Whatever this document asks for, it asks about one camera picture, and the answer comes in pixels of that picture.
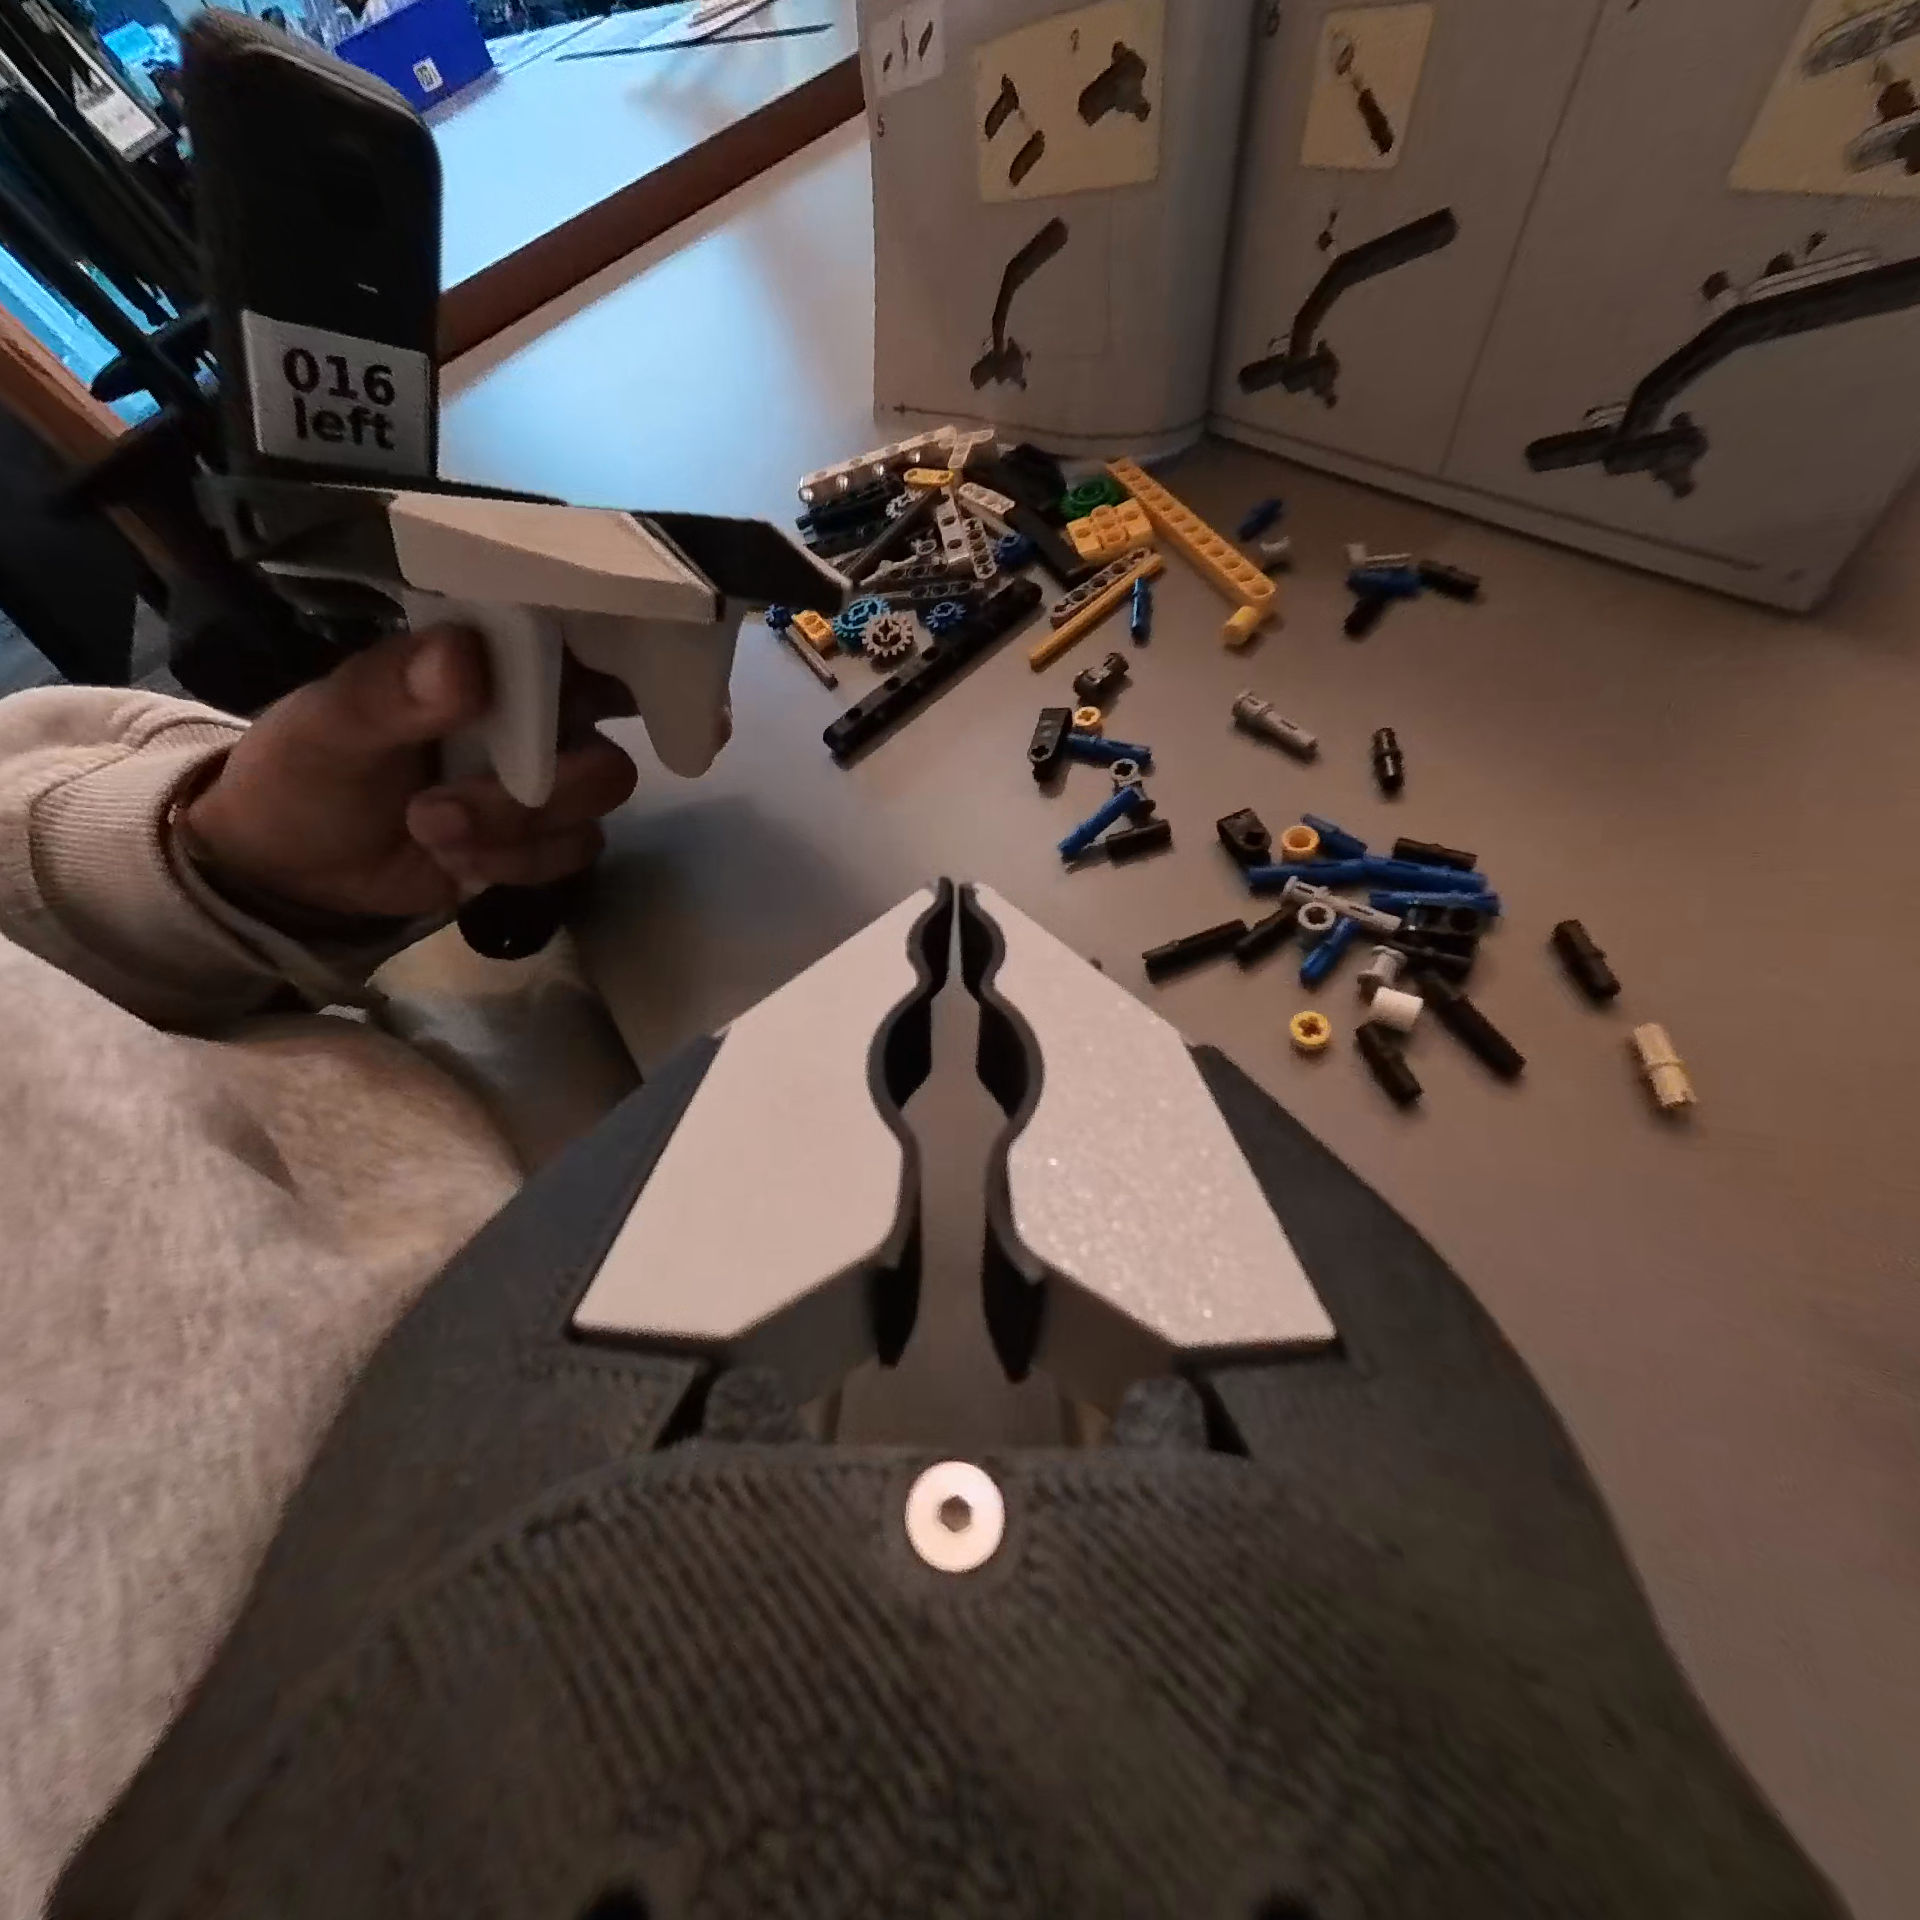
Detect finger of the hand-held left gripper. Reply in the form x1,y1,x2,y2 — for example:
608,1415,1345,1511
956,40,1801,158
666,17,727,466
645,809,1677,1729
386,488,857,627

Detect dark furniture frame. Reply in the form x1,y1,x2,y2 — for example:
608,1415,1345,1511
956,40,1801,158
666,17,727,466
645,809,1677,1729
0,90,229,701

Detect person's left forearm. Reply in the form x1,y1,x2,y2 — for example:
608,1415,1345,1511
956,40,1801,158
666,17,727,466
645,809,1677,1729
0,686,381,1039

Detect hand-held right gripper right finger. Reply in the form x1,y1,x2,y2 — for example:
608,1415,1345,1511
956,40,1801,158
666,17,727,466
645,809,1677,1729
956,880,1341,1400

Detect pile of lego beams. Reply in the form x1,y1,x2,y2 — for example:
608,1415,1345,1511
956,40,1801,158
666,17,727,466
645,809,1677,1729
762,425,1286,761

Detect person's left hand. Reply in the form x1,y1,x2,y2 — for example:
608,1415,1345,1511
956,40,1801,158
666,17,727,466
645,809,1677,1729
185,622,640,932

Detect person's grey hoodie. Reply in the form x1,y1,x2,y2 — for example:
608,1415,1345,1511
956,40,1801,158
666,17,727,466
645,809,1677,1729
0,947,651,1920

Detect small lego pins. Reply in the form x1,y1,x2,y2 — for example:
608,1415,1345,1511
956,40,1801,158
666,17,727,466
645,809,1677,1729
1026,494,1624,1113

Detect white table with wooden edge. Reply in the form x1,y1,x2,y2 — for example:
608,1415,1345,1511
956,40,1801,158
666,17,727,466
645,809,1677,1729
426,0,876,365

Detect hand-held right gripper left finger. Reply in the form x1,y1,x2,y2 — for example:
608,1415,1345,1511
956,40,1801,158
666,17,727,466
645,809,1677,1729
568,880,962,1404

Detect lego instruction booklet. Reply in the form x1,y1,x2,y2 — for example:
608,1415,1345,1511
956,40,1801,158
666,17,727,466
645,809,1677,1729
866,0,1920,613

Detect blue plastic bin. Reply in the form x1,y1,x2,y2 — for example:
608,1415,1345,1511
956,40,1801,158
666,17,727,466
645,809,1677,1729
333,0,500,120

